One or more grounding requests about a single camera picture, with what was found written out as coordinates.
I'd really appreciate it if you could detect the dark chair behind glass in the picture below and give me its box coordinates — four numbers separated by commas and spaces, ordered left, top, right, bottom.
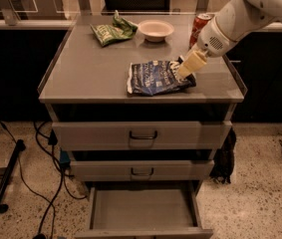
104, 0, 170, 12

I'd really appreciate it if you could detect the red soda can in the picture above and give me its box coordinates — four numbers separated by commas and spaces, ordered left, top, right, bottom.
189, 13, 212, 48

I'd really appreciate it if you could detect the bottom grey open drawer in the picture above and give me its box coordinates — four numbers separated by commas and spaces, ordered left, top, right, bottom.
75, 182, 213, 239

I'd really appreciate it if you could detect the black floor cable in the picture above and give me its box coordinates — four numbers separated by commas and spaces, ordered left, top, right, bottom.
0, 120, 89, 239

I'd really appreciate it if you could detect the blue chip bag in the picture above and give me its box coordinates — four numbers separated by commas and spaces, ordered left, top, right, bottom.
127, 57, 196, 97

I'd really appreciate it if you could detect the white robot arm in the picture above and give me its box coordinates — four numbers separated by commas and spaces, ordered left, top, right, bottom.
185, 0, 282, 239

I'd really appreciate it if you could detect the black floor stand bar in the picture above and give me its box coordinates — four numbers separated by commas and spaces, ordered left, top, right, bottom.
0, 139, 26, 213

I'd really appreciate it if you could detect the middle grey drawer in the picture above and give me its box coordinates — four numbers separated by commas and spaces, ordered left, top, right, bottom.
71, 160, 214, 181

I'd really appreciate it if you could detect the blue power adapter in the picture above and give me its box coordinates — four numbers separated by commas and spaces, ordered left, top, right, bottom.
59, 150, 71, 168

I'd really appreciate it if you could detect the top grey drawer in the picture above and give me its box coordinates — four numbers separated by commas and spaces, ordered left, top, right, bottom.
52, 121, 231, 150

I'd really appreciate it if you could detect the grey drawer cabinet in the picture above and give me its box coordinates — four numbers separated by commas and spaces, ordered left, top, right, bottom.
39, 15, 246, 239

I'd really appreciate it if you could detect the green chip bag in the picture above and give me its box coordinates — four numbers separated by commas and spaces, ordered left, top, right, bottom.
90, 11, 139, 47

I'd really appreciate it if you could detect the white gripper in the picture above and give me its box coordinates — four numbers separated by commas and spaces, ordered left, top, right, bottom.
177, 16, 237, 78

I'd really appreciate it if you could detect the black bundle beside cabinet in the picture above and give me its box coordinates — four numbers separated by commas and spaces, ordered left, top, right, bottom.
210, 128, 236, 184

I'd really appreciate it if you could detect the white paper bowl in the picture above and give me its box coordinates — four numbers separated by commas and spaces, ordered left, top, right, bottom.
138, 20, 174, 43

